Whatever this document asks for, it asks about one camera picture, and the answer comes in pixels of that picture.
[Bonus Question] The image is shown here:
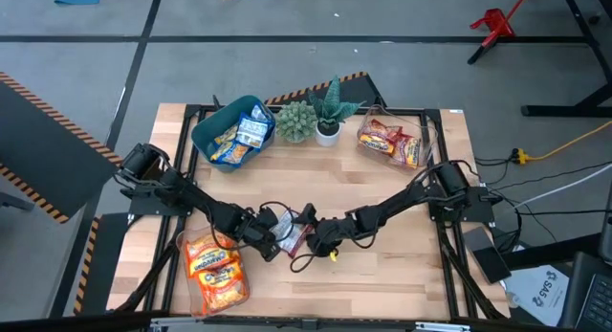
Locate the black laptop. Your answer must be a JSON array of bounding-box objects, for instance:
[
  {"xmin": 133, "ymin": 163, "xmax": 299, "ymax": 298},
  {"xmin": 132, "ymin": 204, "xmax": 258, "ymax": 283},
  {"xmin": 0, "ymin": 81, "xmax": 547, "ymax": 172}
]
[{"xmin": 557, "ymin": 251, "xmax": 612, "ymax": 332}]

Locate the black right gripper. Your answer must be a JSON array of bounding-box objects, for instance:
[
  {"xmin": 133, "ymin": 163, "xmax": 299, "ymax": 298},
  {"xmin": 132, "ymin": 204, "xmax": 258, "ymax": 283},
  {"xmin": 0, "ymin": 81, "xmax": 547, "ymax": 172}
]
[{"xmin": 295, "ymin": 202, "xmax": 360, "ymax": 257}]

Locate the yellow extension cable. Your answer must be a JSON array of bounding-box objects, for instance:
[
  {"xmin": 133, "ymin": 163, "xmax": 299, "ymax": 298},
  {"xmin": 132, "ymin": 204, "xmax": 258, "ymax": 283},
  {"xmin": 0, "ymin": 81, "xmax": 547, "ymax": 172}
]
[{"xmin": 512, "ymin": 120, "xmax": 612, "ymax": 166}]

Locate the silver front rail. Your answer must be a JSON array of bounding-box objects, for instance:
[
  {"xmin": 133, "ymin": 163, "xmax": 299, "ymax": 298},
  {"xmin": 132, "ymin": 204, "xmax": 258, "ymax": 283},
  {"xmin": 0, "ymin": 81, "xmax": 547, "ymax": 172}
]
[{"xmin": 150, "ymin": 316, "xmax": 472, "ymax": 332}]

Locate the green snake plant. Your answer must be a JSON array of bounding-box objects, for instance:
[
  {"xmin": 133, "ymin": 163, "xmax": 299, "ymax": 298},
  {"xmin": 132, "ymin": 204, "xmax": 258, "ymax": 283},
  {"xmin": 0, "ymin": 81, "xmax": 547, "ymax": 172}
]
[{"xmin": 308, "ymin": 76, "xmax": 367, "ymax": 132}]

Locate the teal plastic bin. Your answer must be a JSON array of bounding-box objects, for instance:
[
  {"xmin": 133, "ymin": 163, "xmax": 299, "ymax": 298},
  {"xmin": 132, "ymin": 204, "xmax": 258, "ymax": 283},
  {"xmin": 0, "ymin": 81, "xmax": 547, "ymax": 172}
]
[{"xmin": 190, "ymin": 95, "xmax": 277, "ymax": 174}]

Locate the white plant pot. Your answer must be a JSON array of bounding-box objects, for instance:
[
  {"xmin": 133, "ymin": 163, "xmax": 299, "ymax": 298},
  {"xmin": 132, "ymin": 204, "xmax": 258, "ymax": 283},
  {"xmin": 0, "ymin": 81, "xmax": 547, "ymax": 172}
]
[{"xmin": 314, "ymin": 122, "xmax": 342, "ymax": 147}]

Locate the orange Maruchan noodle pack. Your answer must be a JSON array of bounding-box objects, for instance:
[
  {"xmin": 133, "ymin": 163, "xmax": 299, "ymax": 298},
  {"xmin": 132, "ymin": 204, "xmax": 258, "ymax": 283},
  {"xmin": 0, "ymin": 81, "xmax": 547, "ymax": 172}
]
[
  {"xmin": 184, "ymin": 232, "xmax": 240, "ymax": 278},
  {"xmin": 196, "ymin": 259, "xmax": 251, "ymax": 315}
]

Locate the red metal floor stand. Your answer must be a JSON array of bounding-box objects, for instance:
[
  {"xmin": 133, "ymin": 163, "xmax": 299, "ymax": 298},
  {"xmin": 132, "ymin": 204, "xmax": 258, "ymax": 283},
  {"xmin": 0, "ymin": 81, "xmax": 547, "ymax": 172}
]
[{"xmin": 468, "ymin": 0, "xmax": 536, "ymax": 39}]

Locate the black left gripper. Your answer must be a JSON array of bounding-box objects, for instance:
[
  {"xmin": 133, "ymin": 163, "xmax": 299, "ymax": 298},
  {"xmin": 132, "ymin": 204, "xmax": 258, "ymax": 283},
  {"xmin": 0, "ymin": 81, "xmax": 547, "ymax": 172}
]
[{"xmin": 224, "ymin": 203, "xmax": 282, "ymax": 263}]

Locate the black aluminium table frame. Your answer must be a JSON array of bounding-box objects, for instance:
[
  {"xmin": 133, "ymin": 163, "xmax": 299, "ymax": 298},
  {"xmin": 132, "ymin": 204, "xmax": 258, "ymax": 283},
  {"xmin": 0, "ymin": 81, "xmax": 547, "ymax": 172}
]
[{"xmin": 107, "ymin": 101, "xmax": 512, "ymax": 323}]

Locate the round green succulent plant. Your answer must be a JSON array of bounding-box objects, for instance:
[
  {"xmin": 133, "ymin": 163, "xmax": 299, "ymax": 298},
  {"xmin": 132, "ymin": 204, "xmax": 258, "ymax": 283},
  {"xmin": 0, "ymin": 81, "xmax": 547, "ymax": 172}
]
[{"xmin": 274, "ymin": 100, "xmax": 319, "ymax": 143}]

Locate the white cable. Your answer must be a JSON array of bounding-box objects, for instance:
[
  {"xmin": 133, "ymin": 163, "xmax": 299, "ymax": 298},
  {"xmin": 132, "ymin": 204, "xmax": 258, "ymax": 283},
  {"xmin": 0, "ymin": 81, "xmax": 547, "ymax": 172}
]
[{"xmin": 514, "ymin": 163, "xmax": 612, "ymax": 210}]

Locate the clear plastic bin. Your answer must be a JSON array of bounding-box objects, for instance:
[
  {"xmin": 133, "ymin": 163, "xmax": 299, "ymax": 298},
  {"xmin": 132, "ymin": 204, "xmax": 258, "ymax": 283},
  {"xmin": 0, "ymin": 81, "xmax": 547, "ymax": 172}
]
[
  {"xmin": 175, "ymin": 225, "xmax": 252, "ymax": 319},
  {"xmin": 356, "ymin": 104, "xmax": 440, "ymax": 173}
]

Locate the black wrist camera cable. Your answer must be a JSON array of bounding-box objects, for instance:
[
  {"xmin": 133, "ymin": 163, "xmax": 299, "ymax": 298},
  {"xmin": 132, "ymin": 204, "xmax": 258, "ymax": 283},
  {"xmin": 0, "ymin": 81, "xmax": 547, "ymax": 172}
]
[
  {"xmin": 205, "ymin": 200, "xmax": 300, "ymax": 252},
  {"xmin": 288, "ymin": 245, "xmax": 339, "ymax": 275}
]

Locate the black hazard-striped floor mat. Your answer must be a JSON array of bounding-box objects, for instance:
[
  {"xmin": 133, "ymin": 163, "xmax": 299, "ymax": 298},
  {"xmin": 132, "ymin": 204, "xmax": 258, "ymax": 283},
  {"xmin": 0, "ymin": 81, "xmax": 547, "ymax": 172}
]
[
  {"xmin": 73, "ymin": 211, "xmax": 131, "ymax": 318},
  {"xmin": 0, "ymin": 71, "xmax": 123, "ymax": 226},
  {"xmin": 264, "ymin": 71, "xmax": 387, "ymax": 108}
]

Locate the black desk frame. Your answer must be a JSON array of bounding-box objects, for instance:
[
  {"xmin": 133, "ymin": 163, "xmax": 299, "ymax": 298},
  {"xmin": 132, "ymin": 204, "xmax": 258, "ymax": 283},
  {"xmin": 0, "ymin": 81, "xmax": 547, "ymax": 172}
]
[{"xmin": 466, "ymin": 0, "xmax": 612, "ymax": 119}]

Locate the black power cable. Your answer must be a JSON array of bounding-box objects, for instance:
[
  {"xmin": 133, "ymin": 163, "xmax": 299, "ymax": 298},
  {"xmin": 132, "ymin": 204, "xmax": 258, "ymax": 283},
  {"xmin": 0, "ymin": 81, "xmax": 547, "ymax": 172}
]
[
  {"xmin": 475, "ymin": 159, "xmax": 612, "ymax": 188},
  {"xmin": 514, "ymin": 207, "xmax": 612, "ymax": 217}
]

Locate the white printed paper sheet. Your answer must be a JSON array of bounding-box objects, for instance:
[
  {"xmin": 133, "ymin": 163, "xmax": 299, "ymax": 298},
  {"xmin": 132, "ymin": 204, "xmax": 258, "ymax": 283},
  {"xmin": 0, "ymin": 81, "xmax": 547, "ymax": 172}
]
[{"xmin": 502, "ymin": 263, "xmax": 571, "ymax": 327}]

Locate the grey table leg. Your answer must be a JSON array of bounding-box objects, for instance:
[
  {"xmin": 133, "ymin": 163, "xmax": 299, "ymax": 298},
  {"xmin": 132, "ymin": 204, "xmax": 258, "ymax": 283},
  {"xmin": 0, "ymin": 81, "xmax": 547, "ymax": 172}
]
[{"xmin": 0, "ymin": 190, "xmax": 35, "ymax": 213}]

